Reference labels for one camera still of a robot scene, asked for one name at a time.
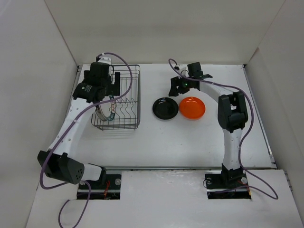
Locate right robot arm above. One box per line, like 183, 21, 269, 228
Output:
169, 59, 248, 190

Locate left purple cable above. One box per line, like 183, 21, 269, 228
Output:
39, 52, 133, 228

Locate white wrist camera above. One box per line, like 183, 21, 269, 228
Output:
174, 65, 189, 76
96, 53, 112, 65

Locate orange plate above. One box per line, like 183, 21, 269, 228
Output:
179, 96, 206, 120

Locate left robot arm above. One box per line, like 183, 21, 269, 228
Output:
38, 58, 120, 190

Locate white plate red characters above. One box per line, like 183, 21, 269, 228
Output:
95, 105, 107, 122

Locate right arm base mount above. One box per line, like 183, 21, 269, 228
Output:
203, 173, 251, 200

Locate white plate dark rim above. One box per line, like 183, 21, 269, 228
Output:
105, 95, 116, 121

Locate aluminium rail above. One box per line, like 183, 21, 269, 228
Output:
102, 165, 278, 171

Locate black plate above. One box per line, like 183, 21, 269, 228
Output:
152, 97, 179, 120

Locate grey wire dish rack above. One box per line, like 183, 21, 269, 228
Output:
91, 64, 141, 131

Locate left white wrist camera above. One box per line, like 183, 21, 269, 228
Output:
96, 53, 112, 65

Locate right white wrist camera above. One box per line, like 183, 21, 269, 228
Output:
174, 65, 189, 76

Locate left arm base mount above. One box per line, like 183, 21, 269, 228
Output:
88, 173, 122, 200

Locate purple cable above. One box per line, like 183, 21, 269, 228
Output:
39, 52, 133, 228
168, 58, 279, 200

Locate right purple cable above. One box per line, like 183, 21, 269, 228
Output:
168, 58, 279, 200

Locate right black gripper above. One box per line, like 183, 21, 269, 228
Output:
168, 74, 193, 97

